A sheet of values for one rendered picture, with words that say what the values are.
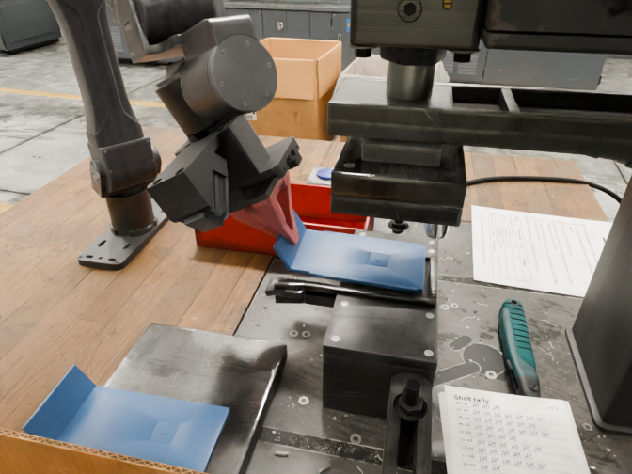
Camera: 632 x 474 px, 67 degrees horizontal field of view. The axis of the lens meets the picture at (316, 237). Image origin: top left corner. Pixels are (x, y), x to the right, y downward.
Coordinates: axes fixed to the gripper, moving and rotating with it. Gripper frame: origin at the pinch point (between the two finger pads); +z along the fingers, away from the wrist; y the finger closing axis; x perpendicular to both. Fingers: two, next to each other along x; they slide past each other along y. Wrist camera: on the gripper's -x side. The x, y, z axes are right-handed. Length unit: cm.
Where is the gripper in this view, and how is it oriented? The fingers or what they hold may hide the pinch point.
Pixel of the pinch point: (291, 236)
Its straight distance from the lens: 52.1
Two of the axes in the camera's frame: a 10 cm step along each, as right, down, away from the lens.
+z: 4.8, 7.5, 4.5
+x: 2.2, -6.0, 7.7
